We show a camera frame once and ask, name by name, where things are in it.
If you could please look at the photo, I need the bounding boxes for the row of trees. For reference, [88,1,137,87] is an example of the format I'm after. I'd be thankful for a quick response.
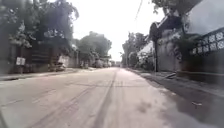
[0,0,113,73]
[120,31,156,71]

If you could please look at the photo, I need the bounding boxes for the grey concrete road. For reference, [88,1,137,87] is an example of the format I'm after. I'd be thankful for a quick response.
[0,66,224,128]

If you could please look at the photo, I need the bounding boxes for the small white sign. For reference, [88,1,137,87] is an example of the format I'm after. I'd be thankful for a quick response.
[15,56,27,67]

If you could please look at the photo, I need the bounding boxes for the overhead wires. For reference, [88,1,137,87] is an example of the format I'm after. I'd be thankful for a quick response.
[133,0,144,22]

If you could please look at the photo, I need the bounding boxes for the dark fence wall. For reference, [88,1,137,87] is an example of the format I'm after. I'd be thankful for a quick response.
[0,41,81,74]

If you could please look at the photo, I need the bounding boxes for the grey wall with lattice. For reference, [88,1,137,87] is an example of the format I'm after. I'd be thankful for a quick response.
[148,0,224,84]

